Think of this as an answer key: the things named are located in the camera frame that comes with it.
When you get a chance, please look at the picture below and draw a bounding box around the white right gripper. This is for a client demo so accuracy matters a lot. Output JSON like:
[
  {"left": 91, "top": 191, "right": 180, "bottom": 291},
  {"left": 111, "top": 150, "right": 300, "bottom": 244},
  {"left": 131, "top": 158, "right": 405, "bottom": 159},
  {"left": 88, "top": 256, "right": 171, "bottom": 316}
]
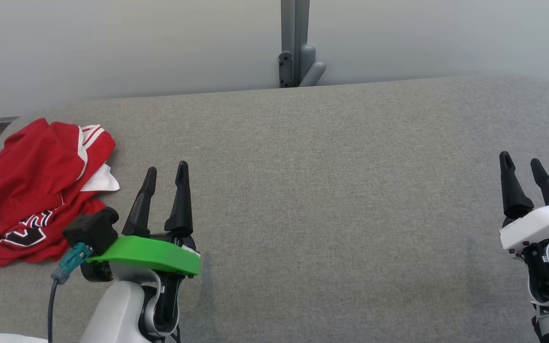
[{"left": 499, "top": 151, "right": 549, "bottom": 252}]

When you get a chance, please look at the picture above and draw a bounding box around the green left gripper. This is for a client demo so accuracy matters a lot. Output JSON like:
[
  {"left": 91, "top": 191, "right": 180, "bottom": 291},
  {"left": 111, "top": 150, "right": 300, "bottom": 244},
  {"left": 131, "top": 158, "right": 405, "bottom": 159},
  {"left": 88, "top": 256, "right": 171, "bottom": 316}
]
[{"left": 80, "top": 161, "right": 202, "bottom": 282}]

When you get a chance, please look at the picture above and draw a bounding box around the red Bulls 23 jersey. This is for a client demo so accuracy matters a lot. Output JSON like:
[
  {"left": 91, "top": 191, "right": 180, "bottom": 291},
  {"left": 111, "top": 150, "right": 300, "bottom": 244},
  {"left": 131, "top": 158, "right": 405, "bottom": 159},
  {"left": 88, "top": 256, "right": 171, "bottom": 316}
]
[{"left": 0, "top": 123, "right": 121, "bottom": 266}]

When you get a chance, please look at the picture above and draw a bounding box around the dark grey hinge plate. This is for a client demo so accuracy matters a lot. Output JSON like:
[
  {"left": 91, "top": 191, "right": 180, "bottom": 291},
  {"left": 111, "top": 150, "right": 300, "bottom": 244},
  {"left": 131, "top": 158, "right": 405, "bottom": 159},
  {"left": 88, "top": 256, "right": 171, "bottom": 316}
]
[{"left": 278, "top": 51, "right": 294, "bottom": 89}]

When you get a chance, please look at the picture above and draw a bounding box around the left camera cable teal plug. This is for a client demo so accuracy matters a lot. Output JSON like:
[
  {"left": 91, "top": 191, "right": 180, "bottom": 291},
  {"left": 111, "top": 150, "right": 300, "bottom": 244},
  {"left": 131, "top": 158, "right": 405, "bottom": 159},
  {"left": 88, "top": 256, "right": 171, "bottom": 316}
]
[{"left": 47, "top": 242, "right": 93, "bottom": 343}]

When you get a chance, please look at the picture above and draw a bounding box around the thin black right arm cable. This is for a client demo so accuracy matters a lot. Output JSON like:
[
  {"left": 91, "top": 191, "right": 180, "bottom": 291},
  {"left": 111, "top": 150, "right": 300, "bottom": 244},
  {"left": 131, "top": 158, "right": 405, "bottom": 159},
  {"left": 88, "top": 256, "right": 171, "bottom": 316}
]
[{"left": 531, "top": 315, "right": 549, "bottom": 343}]

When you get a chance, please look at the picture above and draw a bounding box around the white cable strap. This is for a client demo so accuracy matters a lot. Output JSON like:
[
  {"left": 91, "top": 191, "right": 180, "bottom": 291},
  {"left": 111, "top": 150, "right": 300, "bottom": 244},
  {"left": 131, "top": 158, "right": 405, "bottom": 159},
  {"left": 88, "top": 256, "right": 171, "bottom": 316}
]
[{"left": 0, "top": 333, "right": 49, "bottom": 343}]

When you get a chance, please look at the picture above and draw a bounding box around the grey metal partition post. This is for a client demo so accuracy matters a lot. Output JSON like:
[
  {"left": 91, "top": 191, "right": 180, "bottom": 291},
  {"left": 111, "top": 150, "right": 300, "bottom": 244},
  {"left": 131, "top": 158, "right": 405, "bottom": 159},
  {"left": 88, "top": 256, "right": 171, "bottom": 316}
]
[{"left": 280, "top": 0, "right": 311, "bottom": 89}]

